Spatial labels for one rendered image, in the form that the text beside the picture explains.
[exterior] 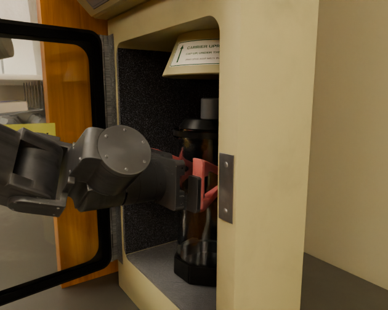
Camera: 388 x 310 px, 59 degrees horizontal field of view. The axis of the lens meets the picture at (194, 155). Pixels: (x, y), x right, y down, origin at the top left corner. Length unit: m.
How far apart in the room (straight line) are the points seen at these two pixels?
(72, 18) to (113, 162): 0.36
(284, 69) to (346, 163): 0.43
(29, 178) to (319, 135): 0.60
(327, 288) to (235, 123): 0.46
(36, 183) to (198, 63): 0.22
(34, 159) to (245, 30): 0.25
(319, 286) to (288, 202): 0.34
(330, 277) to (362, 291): 0.06
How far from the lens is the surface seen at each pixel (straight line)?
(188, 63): 0.43
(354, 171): 0.76
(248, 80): 0.33
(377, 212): 0.76
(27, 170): 0.40
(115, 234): 0.65
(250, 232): 0.37
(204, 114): 0.50
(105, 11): 0.55
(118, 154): 0.35
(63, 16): 0.64
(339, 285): 0.74
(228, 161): 0.34
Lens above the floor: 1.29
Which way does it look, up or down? 10 degrees down
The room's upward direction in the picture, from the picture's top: straight up
